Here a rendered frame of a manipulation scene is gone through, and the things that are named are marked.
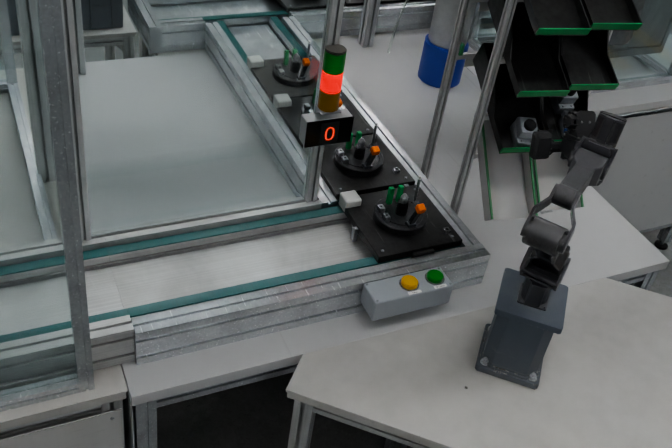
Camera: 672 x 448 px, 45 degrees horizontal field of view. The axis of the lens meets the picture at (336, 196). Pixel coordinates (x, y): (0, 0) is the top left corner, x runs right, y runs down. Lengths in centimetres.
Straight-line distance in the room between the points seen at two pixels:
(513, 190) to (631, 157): 126
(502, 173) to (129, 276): 98
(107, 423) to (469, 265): 93
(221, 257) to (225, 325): 23
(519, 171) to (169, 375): 103
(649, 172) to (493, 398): 182
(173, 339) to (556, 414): 86
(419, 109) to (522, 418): 126
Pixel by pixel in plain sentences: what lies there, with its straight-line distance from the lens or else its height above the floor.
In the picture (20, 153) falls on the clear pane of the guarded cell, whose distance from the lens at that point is 139.
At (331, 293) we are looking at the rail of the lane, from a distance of 188.
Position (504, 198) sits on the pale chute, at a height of 103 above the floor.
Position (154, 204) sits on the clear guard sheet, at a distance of 197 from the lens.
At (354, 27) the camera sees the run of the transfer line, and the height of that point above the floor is 89.
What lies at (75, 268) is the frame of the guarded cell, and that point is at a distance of 155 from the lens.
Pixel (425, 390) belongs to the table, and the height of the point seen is 86.
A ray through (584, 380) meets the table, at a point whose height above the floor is 86.
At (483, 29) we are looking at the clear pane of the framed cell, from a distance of 321.
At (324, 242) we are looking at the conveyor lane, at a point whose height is 92.
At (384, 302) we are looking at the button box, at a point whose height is 96.
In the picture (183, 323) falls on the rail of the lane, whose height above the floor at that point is 96.
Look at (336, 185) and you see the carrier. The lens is 216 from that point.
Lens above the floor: 226
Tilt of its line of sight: 37 degrees down
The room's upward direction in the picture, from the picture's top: 9 degrees clockwise
